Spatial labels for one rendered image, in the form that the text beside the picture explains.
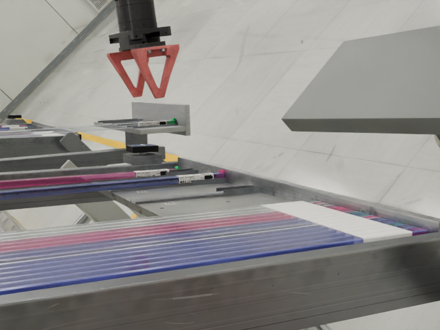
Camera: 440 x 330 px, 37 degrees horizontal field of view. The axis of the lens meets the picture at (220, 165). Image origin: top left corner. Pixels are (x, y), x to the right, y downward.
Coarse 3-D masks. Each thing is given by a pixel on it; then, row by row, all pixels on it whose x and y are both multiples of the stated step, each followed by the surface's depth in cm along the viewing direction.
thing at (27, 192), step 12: (120, 180) 99; (132, 180) 99; (144, 180) 99; (156, 180) 100; (168, 180) 101; (0, 192) 90; (12, 192) 91; (24, 192) 92; (36, 192) 92; (48, 192) 93; (60, 192) 94; (72, 192) 94
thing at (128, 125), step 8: (168, 120) 140; (40, 128) 130; (48, 128) 129; (56, 128) 130; (64, 128) 131; (72, 128) 131; (80, 128) 132; (88, 128) 133; (96, 128) 134; (104, 128) 134; (112, 128) 135; (120, 128) 136; (0, 136) 125; (8, 136) 126
